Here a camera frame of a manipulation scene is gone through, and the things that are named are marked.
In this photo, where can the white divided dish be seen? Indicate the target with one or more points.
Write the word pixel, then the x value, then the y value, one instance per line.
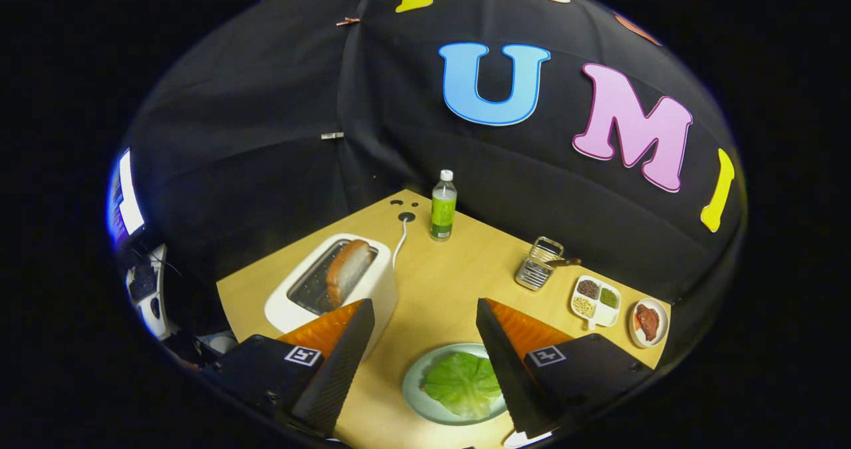
pixel 602 316

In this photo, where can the pale green round plate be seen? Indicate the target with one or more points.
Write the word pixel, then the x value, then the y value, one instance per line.
pixel 415 382

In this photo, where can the black backdrop cloth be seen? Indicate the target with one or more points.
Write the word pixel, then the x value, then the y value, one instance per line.
pixel 266 136

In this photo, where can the green beans pile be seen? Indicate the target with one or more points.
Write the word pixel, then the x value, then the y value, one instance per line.
pixel 609 297

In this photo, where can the silver cloth clip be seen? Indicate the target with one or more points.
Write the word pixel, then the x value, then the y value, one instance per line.
pixel 332 135

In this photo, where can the white round plate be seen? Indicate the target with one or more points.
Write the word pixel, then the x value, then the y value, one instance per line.
pixel 663 322

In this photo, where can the dark beans pile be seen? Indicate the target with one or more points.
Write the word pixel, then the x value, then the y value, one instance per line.
pixel 588 289

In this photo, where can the white toaster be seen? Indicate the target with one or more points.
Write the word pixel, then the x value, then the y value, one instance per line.
pixel 286 309

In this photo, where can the brown meat steak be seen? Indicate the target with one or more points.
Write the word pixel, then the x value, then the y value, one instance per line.
pixel 648 321

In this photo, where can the bread slice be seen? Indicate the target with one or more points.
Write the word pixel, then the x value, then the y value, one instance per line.
pixel 349 269

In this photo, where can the copper cloth clip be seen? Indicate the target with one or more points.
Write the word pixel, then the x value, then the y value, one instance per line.
pixel 347 20

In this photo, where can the yellow beans pile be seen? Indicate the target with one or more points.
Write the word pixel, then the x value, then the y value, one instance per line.
pixel 584 306

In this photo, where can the white square plate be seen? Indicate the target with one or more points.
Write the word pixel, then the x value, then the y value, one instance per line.
pixel 522 441

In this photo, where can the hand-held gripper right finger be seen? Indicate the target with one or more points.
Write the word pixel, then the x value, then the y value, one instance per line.
pixel 508 369

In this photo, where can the green drink bottle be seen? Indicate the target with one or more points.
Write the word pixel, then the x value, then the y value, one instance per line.
pixel 443 213

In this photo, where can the green lettuce leaf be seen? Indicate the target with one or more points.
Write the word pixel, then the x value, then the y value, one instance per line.
pixel 462 386

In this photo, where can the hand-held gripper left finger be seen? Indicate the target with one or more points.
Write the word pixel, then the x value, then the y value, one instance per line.
pixel 339 369

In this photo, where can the white plastic object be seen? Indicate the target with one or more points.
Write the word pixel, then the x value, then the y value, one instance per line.
pixel 156 316

